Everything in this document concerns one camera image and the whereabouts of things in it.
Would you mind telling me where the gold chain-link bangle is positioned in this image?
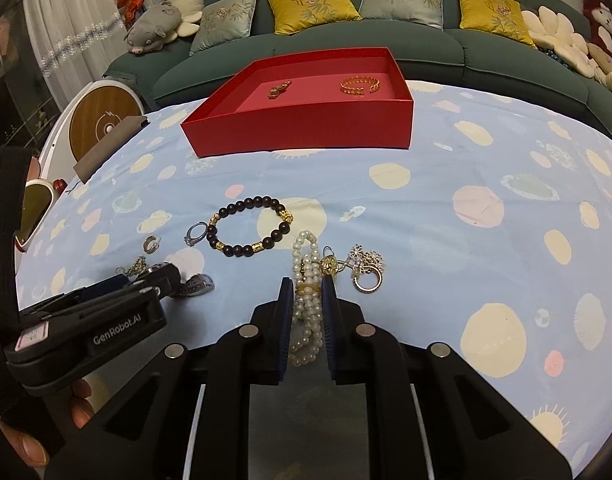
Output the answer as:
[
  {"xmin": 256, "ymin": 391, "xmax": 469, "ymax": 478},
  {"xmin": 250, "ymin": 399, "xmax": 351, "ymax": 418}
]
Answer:
[{"xmin": 340, "ymin": 75, "xmax": 381, "ymax": 96}]

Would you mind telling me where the orange red curtain tie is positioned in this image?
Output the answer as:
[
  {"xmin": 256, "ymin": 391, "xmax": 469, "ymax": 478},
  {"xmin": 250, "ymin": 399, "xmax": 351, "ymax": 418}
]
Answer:
[{"xmin": 116, "ymin": 0, "xmax": 144, "ymax": 29}]

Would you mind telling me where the small hoop earring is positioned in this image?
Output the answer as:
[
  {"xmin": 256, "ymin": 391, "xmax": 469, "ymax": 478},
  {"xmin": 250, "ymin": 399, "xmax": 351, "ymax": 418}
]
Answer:
[{"xmin": 142, "ymin": 235, "xmax": 161, "ymax": 255}]

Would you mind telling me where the black bead bracelet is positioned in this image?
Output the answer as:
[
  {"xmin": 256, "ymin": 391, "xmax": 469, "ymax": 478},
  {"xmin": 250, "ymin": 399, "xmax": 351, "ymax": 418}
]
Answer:
[{"xmin": 205, "ymin": 195, "xmax": 295, "ymax": 258}]

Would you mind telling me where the yellow embroidered cushion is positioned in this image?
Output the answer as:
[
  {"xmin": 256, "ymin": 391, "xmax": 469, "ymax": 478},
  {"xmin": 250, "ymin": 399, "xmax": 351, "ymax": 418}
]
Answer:
[
  {"xmin": 267, "ymin": 0, "xmax": 361, "ymax": 36},
  {"xmin": 459, "ymin": 0, "xmax": 536, "ymax": 49}
]

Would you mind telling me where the person's left hand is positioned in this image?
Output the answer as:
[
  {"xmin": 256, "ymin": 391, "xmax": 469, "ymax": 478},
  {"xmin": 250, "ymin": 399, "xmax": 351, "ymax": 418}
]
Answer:
[{"xmin": 0, "ymin": 379, "xmax": 96, "ymax": 470}]

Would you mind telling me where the gold watch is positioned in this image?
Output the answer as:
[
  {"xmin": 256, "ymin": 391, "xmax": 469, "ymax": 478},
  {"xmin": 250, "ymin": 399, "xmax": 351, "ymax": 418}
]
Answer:
[{"xmin": 268, "ymin": 80, "xmax": 292, "ymax": 100}]

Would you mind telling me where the grey pig plush toy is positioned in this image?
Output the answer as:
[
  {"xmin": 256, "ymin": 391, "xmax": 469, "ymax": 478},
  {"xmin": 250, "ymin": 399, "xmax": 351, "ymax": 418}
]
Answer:
[{"xmin": 125, "ymin": 2, "xmax": 181, "ymax": 55}]

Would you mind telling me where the silver chain with ring pendant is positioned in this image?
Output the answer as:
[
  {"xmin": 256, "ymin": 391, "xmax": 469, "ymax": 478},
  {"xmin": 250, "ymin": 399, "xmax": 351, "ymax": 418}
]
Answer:
[{"xmin": 320, "ymin": 242, "xmax": 386, "ymax": 295}]

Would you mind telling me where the cream flower-shaped cushion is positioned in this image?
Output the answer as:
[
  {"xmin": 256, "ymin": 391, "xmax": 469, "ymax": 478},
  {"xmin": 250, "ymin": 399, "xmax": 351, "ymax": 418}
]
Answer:
[{"xmin": 522, "ymin": 6, "xmax": 598, "ymax": 79}]

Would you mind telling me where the white round wood-panel appliance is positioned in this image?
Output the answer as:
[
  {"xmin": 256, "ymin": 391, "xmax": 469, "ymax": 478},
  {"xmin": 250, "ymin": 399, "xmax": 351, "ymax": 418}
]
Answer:
[{"xmin": 38, "ymin": 79, "xmax": 144, "ymax": 182}]

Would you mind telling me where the dark green sofa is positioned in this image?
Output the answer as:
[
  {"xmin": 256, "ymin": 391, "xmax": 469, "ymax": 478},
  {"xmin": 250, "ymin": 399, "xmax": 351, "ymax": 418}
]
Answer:
[{"xmin": 105, "ymin": 0, "xmax": 612, "ymax": 138}]

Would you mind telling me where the red monkey plush toy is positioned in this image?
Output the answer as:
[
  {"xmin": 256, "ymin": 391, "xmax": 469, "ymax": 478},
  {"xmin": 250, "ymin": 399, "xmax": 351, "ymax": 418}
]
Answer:
[{"xmin": 583, "ymin": 0, "xmax": 612, "ymax": 58}]

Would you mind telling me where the silver ring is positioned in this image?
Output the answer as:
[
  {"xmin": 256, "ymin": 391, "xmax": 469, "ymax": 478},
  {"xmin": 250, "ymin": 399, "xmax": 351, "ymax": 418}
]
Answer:
[{"xmin": 183, "ymin": 220, "xmax": 210, "ymax": 247}]

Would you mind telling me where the yellow embroidered cushion right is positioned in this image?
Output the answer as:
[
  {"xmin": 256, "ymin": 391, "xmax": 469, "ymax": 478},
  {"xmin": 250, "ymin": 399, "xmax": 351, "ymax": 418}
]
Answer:
[{"xmin": 459, "ymin": 0, "xmax": 536, "ymax": 49}]

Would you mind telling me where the brown folded cloth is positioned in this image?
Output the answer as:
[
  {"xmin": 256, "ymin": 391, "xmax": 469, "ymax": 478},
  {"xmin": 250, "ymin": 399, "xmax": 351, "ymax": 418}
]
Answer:
[{"xmin": 74, "ymin": 116, "xmax": 149, "ymax": 183}]

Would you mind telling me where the white pearl bracelet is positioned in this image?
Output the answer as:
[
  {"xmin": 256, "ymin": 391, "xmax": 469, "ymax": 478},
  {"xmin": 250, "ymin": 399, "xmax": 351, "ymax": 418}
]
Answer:
[{"xmin": 287, "ymin": 230, "xmax": 326, "ymax": 369}]

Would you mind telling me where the white mouse-ear mirror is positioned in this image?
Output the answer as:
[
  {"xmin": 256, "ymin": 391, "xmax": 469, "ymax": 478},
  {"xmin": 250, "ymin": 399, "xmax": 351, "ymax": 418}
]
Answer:
[{"xmin": 14, "ymin": 156, "xmax": 67, "ymax": 252}]

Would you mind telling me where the white sheer curtain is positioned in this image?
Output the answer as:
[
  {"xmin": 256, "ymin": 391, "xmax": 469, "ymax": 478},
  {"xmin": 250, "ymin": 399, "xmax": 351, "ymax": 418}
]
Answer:
[{"xmin": 23, "ymin": 0, "xmax": 127, "ymax": 110}]

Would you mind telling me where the blue patterned tablecloth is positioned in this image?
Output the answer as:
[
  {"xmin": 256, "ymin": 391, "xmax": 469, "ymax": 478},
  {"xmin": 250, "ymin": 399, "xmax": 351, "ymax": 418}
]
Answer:
[{"xmin": 16, "ymin": 81, "xmax": 612, "ymax": 472}]

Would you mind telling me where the light blue embroidered cushion left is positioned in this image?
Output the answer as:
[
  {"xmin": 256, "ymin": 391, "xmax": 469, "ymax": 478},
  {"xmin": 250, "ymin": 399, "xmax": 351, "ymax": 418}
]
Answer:
[{"xmin": 189, "ymin": 0, "xmax": 257, "ymax": 55}]

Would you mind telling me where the red shallow box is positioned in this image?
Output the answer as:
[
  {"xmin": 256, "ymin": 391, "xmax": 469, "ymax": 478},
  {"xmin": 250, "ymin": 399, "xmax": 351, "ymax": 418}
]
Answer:
[{"xmin": 181, "ymin": 47, "xmax": 413, "ymax": 157}]

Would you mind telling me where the yellow embroidered cushion left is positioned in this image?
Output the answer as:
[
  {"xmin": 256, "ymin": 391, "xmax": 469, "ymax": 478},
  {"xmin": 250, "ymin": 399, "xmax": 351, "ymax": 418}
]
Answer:
[{"xmin": 267, "ymin": 0, "xmax": 361, "ymax": 36}]

